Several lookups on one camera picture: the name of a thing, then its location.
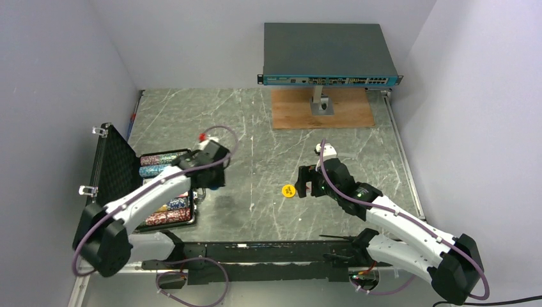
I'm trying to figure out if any yellow big blind button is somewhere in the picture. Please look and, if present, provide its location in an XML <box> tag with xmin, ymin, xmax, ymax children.
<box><xmin>281</xmin><ymin>184</ymin><xmax>297</xmax><ymax>198</ymax></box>

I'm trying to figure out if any black aluminium poker case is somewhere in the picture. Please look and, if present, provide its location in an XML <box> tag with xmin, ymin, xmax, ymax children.
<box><xmin>79</xmin><ymin>123</ymin><xmax>205</xmax><ymax>233</ymax></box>

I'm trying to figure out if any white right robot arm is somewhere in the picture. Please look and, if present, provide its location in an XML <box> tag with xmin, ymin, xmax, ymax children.
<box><xmin>295</xmin><ymin>158</ymin><xmax>490</xmax><ymax>305</ymax></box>

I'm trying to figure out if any green purple chip row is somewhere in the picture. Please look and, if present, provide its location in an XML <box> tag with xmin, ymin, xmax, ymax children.
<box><xmin>140</xmin><ymin>151</ymin><xmax>188</xmax><ymax>166</ymax></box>

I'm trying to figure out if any blue grey chip row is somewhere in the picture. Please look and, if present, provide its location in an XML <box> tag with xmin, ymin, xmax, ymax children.
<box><xmin>139</xmin><ymin>164</ymin><xmax>180</xmax><ymax>178</ymax></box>

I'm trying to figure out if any yellow blue chip row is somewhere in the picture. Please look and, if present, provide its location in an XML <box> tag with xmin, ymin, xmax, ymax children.
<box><xmin>157</xmin><ymin>197</ymin><xmax>190</xmax><ymax>212</ymax></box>

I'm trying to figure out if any wooden board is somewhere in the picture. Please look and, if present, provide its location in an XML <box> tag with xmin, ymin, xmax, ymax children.
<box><xmin>272</xmin><ymin>88</ymin><xmax>375</xmax><ymax>129</ymax></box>

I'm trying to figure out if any red chip row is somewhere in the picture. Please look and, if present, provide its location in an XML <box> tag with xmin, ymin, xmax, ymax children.
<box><xmin>141</xmin><ymin>209</ymin><xmax>192</xmax><ymax>226</ymax></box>

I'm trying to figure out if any grey metal stand bracket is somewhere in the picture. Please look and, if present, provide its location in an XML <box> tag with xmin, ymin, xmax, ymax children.
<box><xmin>310</xmin><ymin>85</ymin><xmax>334</xmax><ymax>116</ymax></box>

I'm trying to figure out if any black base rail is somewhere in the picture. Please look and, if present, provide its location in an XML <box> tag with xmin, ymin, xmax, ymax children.
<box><xmin>142</xmin><ymin>237</ymin><xmax>375</xmax><ymax>285</ymax></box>

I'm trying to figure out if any teal network switch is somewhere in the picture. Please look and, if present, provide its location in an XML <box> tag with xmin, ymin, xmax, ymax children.
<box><xmin>257</xmin><ymin>22</ymin><xmax>403</xmax><ymax>88</ymax></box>

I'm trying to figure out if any aluminium frame extrusion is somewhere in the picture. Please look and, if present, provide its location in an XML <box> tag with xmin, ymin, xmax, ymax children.
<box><xmin>67</xmin><ymin>262</ymin><xmax>151</xmax><ymax>307</ymax></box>

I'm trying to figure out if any black power cable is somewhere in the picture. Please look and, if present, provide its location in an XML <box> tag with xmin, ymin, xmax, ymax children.
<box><xmin>431</xmin><ymin>295</ymin><xmax>542</xmax><ymax>307</ymax></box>

